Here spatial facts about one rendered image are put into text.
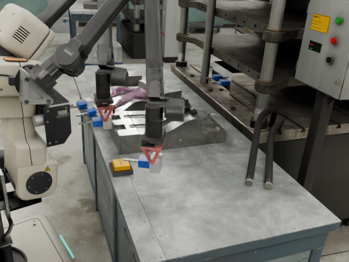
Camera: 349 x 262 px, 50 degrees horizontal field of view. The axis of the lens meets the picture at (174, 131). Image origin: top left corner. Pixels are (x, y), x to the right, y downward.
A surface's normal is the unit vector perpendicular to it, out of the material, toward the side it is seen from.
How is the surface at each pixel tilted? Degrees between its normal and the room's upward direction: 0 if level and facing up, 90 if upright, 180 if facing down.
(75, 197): 0
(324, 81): 90
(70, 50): 51
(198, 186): 0
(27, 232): 0
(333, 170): 90
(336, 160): 90
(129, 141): 90
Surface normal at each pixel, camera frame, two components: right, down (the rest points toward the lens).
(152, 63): -0.06, -0.40
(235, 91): 0.33, 0.42
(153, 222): 0.06, -0.90
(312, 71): -0.94, 0.10
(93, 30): 0.04, -0.21
